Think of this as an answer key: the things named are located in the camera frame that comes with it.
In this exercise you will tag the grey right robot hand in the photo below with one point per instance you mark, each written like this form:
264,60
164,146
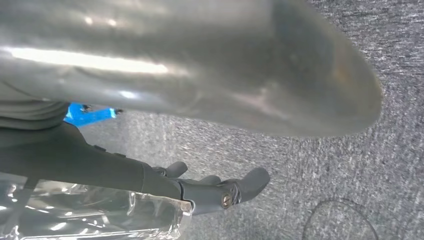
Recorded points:
198,66

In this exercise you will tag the blue metal shelf rack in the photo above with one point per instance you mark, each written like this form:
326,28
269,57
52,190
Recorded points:
86,117

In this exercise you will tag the round grey floor cover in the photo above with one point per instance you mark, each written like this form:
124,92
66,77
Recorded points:
338,222

